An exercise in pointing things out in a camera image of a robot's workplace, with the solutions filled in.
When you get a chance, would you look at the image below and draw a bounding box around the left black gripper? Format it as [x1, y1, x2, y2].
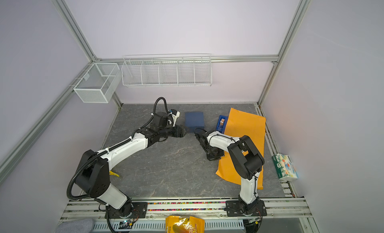
[159, 124, 190, 138]

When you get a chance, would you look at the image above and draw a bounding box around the dark blue gift box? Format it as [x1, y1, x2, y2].
[184, 111, 205, 133]

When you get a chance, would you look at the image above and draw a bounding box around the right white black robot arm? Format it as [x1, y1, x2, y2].
[194, 128, 265, 215]

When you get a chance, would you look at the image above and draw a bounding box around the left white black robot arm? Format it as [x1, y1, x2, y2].
[66, 97, 186, 218]

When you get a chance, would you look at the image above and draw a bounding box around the blue tape dispenser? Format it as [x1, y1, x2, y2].
[216, 115, 229, 134]

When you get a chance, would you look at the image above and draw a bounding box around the green white tissue pack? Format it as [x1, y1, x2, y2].
[272, 153, 299, 182]

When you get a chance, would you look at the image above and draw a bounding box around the yellow snack bag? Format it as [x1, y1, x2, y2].
[166, 216, 205, 233]

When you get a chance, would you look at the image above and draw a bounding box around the yellow banana bunch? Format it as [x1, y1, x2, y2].
[109, 171, 120, 178]

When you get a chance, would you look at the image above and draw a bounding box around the white mesh square basket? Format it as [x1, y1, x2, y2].
[74, 63, 122, 103]

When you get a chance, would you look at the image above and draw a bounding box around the grey cloth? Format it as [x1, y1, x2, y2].
[55, 219, 95, 233]

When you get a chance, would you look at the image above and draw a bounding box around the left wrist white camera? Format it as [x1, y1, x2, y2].
[170, 109, 180, 127]

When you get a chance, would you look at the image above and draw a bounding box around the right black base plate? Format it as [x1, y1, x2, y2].
[225, 198, 267, 217]

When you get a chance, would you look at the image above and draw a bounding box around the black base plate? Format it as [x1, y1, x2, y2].
[105, 202, 148, 219]
[225, 198, 267, 217]

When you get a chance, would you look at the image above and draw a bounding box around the white wire long shelf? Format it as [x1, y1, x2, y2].
[122, 54, 213, 87]

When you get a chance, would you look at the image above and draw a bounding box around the white slotted cable duct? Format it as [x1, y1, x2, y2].
[91, 219, 245, 233]

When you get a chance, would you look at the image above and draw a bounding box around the aluminium rail frame base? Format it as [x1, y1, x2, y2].
[59, 198, 313, 222]

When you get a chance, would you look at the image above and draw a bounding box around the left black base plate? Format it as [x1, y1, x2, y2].
[105, 202, 148, 219]

